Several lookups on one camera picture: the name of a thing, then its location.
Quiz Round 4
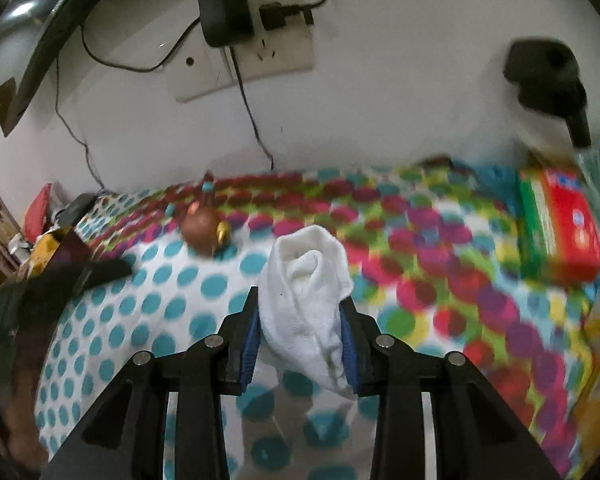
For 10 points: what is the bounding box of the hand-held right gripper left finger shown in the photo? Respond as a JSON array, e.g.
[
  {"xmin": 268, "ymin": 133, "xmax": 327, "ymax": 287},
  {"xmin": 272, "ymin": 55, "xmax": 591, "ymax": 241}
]
[{"xmin": 40, "ymin": 286, "xmax": 261, "ymax": 480}]

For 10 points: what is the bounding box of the yellow snack packet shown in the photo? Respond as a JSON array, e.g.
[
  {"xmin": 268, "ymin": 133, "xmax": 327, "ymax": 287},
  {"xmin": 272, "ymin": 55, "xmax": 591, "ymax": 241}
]
[{"xmin": 30, "ymin": 227, "xmax": 73, "ymax": 276}]

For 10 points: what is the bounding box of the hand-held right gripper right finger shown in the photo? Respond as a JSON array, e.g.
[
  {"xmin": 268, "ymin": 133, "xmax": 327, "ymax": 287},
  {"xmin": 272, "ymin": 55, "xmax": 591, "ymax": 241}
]
[{"xmin": 337, "ymin": 297, "xmax": 563, "ymax": 480}]

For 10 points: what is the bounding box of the black framed panel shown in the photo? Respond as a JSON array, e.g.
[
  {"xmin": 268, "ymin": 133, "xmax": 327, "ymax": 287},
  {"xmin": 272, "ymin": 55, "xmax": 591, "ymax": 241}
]
[{"xmin": 0, "ymin": 0, "xmax": 103, "ymax": 138}]

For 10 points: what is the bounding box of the black remote-like object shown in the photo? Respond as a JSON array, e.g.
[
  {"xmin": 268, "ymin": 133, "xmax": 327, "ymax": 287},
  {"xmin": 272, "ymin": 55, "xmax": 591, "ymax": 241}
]
[{"xmin": 55, "ymin": 192, "xmax": 97, "ymax": 223}]

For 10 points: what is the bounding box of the white sock with cuff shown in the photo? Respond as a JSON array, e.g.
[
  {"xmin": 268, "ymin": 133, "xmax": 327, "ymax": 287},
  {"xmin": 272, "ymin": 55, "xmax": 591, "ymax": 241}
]
[{"xmin": 257, "ymin": 225, "xmax": 355, "ymax": 401}]

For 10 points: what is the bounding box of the polka-dot cloth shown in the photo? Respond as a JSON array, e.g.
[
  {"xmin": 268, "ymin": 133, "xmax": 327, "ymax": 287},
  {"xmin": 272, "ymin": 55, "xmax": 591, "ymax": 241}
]
[{"xmin": 32, "ymin": 160, "xmax": 600, "ymax": 480}]

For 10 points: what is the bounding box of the beige wall socket plate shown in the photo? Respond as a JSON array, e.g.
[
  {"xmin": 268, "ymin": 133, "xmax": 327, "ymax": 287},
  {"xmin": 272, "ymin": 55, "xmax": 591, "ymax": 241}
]
[{"xmin": 166, "ymin": 0, "xmax": 315, "ymax": 103}]

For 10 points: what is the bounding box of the black power adapter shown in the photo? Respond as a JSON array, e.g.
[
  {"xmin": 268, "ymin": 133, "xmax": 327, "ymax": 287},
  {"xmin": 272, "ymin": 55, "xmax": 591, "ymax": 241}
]
[{"xmin": 194, "ymin": 0, "xmax": 255, "ymax": 48}]

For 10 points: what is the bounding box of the black adapter cable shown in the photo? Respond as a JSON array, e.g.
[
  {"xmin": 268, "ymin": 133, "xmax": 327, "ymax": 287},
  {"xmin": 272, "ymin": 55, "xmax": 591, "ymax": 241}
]
[{"xmin": 227, "ymin": 45, "xmax": 275, "ymax": 171}]

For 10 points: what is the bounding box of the green and red medicine box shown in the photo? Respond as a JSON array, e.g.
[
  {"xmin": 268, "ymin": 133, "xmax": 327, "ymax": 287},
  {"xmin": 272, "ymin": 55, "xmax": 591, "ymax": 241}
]
[{"xmin": 517, "ymin": 169, "xmax": 600, "ymax": 283}]

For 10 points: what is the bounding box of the red packet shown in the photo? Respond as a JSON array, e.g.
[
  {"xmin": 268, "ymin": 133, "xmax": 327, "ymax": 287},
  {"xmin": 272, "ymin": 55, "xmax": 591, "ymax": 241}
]
[{"xmin": 24, "ymin": 184, "xmax": 53, "ymax": 236}]

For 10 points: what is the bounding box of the black looping cable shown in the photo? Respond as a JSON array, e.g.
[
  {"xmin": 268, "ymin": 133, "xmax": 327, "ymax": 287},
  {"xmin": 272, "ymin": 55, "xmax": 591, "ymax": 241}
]
[{"xmin": 81, "ymin": 15, "xmax": 203, "ymax": 72}]

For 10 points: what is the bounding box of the black clamp mount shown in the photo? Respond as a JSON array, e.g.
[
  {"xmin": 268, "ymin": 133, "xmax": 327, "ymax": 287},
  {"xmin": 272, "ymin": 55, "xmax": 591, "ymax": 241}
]
[{"xmin": 502, "ymin": 37, "xmax": 593, "ymax": 148}]

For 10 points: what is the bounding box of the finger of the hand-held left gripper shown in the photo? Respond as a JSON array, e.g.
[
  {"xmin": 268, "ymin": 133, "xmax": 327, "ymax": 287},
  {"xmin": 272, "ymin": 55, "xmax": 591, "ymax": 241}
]
[{"xmin": 77, "ymin": 258, "xmax": 133, "ymax": 291}]

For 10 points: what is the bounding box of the dark maroon box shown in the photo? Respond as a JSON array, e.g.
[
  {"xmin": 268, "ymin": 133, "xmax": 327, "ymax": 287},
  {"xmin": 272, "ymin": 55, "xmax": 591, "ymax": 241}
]
[{"xmin": 45, "ymin": 232, "xmax": 96, "ymax": 281}]

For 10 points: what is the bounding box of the thin black cable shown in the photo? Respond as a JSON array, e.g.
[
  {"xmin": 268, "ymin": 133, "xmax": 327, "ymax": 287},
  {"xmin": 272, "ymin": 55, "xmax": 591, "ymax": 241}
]
[{"xmin": 55, "ymin": 55, "xmax": 106, "ymax": 193}]

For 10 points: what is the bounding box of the black plug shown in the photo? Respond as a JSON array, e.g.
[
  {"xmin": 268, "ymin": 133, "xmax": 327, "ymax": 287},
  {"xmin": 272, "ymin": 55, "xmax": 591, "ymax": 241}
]
[{"xmin": 257, "ymin": 2, "xmax": 315, "ymax": 31}]

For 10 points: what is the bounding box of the brown round toy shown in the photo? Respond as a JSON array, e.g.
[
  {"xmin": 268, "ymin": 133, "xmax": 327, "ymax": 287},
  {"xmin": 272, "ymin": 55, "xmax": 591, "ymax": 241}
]
[{"xmin": 180, "ymin": 200, "xmax": 231, "ymax": 256}]

